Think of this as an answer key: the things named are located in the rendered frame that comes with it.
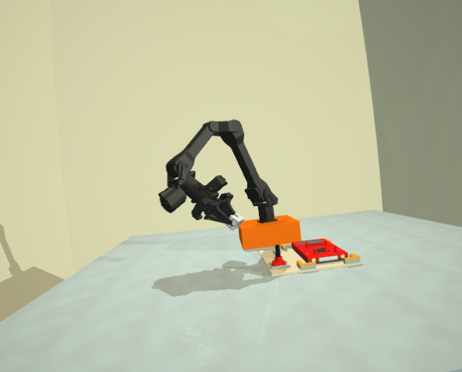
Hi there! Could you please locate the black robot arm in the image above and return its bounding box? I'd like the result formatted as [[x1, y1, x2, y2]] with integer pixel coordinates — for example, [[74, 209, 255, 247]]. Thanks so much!
[[158, 120, 278, 223]]

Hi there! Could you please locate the red square block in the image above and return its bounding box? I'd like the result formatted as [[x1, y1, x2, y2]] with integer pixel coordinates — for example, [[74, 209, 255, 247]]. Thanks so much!
[[271, 244, 286, 267]]

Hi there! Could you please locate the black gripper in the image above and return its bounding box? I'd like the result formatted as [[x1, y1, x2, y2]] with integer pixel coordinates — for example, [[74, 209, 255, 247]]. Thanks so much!
[[190, 184, 236, 225]]

